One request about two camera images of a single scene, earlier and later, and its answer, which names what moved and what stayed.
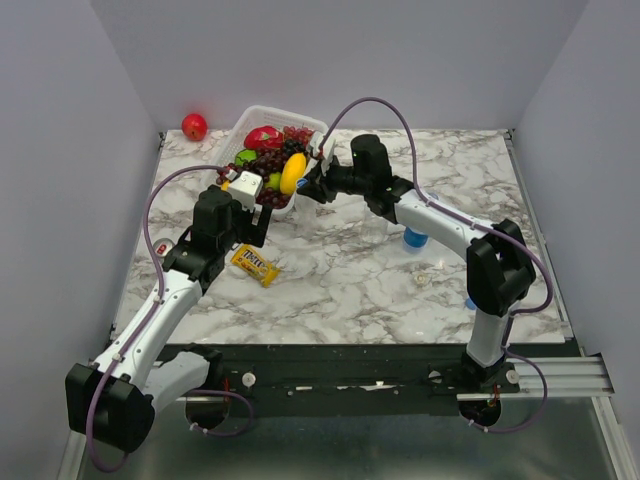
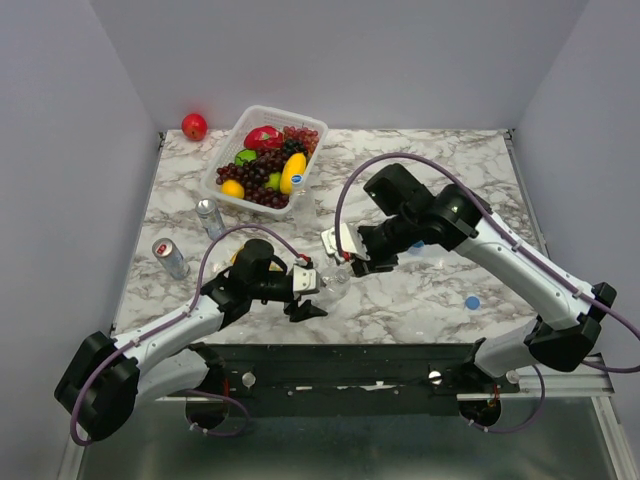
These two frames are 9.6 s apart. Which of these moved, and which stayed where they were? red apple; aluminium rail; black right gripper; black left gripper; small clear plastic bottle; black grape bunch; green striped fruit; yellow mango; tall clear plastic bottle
Moved: tall clear plastic bottle; black right gripper; black left gripper
Stayed: green striped fruit; yellow mango; black grape bunch; red apple; aluminium rail; small clear plastic bottle
